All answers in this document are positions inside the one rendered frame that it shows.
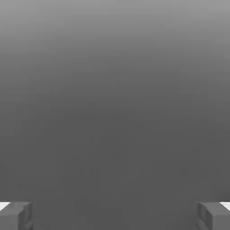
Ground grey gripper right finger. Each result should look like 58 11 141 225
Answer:
197 201 230 230

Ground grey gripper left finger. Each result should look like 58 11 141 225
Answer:
0 201 34 230

